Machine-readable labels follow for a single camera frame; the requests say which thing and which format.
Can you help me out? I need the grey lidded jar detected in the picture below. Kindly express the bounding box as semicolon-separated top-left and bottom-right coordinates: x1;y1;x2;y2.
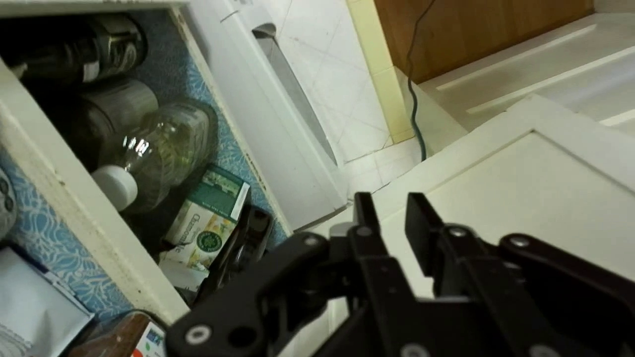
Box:
68;77;161;156

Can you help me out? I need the cream panelled cabinet door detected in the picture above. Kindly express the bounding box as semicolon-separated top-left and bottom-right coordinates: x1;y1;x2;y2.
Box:
276;93;635;357

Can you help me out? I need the clear bottle white cap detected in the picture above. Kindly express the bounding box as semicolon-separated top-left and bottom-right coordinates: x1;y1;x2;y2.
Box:
92;96;221;214

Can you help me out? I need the cream panelled room door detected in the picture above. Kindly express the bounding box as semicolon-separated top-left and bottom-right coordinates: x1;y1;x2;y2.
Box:
419;9;635;130

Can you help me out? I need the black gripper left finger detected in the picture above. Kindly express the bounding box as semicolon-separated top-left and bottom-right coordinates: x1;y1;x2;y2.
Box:
165;190;425;357

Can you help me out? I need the brown spice jar green cap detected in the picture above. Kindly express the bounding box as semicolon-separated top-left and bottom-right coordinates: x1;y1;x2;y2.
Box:
66;307;169;357

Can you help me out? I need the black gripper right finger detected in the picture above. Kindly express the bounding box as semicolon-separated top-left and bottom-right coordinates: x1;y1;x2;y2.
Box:
403;190;635;357

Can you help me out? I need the blue patterned shelf liner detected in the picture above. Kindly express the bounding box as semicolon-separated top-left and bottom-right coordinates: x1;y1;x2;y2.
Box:
132;7;290;249
0;146;137;325

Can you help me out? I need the green and white box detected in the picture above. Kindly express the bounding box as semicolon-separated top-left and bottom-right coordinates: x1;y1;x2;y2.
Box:
161;162;255;265

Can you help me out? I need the dark glass wine bottle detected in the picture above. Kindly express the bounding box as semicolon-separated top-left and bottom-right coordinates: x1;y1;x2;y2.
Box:
0;13;149;87

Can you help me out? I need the thin black power cable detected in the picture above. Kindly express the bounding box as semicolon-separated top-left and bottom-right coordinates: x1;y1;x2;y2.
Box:
403;0;439;162

